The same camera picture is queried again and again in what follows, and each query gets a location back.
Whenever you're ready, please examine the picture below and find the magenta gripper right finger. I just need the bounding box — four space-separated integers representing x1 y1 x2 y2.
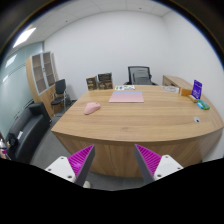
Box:
134 144 182 184

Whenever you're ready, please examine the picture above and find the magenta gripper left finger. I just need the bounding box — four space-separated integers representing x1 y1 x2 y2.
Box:
46 145 95 187

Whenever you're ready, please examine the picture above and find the pink computer mouse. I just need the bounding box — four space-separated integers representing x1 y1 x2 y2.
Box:
84 102 101 115

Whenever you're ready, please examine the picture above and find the pink mouse pad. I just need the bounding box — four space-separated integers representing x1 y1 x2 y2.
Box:
109 91 144 103

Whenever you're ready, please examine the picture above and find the wooden office desk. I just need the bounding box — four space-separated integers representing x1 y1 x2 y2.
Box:
52 86 224 177

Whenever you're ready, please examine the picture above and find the black leather sofa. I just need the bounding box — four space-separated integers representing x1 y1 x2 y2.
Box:
6 102 51 164

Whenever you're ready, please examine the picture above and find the black visitor chair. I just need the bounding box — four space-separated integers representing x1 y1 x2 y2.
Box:
51 79 71 107

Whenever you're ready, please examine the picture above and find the green teal small box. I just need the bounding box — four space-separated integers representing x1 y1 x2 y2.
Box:
197 100 210 110

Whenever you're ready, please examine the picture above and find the wooden side cabinet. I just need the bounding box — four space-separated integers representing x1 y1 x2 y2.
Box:
162 75 193 96

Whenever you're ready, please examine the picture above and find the white green leaflet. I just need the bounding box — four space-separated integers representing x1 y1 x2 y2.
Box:
115 85 135 91

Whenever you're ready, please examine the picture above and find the left dark book box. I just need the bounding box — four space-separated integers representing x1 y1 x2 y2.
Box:
86 76 98 90

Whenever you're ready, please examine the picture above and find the dark book box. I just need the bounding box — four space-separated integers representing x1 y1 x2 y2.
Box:
98 73 113 90
86 76 98 90

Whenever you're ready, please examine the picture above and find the purple sign stand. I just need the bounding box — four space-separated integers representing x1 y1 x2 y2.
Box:
188 80 202 103

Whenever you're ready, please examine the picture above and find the right dark book box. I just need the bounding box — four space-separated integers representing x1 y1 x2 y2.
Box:
98 73 113 90

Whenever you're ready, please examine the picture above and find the black mesh office chair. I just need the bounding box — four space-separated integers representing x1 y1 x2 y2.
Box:
125 66 154 85

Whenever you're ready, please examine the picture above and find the wooden glass-door cabinet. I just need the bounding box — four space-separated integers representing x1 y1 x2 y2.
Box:
25 52 57 117

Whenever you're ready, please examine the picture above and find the ceiling light panel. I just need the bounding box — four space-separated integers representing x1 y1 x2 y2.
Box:
13 28 36 47

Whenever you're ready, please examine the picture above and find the desk cable grommet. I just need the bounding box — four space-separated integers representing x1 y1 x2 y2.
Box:
194 116 201 123

